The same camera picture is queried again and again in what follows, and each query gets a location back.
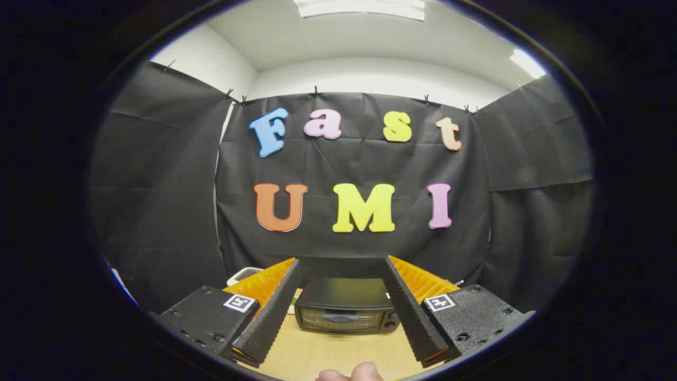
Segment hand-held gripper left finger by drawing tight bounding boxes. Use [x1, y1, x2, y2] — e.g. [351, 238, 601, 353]
[150, 258, 302, 368]

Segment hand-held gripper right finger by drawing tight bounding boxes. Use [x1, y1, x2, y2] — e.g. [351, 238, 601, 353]
[382, 255, 536, 368]

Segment black toaster oven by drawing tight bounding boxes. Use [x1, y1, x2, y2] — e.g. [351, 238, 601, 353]
[294, 276, 401, 334]

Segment white pop-up toaster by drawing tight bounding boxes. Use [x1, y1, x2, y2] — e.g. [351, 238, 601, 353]
[227, 267, 263, 287]

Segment black backdrop cloth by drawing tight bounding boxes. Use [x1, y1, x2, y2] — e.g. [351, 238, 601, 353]
[90, 61, 596, 318]

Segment small ceiling light panel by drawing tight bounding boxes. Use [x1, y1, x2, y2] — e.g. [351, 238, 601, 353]
[509, 49, 546, 80]

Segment long ceiling light panel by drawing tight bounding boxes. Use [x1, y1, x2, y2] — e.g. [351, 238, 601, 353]
[294, 0, 426, 22]

